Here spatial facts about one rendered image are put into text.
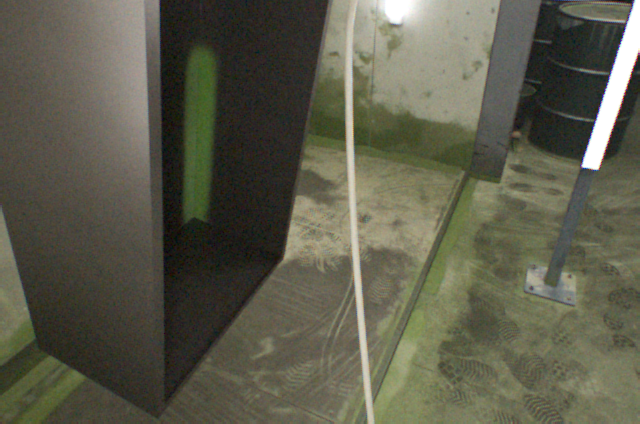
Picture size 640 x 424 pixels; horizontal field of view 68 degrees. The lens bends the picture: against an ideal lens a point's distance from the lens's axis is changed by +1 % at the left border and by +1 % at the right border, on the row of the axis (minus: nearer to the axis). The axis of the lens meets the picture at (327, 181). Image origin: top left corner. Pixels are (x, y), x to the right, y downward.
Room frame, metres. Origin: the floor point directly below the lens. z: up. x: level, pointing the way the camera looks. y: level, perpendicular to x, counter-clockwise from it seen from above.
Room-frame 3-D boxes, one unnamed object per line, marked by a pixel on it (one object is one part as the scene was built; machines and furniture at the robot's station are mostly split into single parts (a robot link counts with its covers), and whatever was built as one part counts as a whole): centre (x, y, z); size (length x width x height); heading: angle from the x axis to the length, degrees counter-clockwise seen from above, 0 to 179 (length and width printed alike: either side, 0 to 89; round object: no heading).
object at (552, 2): (3.58, -1.70, 0.44); 0.59 x 0.58 x 0.89; 56
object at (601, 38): (2.92, -1.67, 0.44); 0.59 x 0.58 x 0.89; 169
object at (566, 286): (1.55, -0.98, 0.01); 0.20 x 0.20 x 0.01; 65
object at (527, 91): (3.28, -1.35, 0.14); 0.31 x 0.29 x 0.28; 155
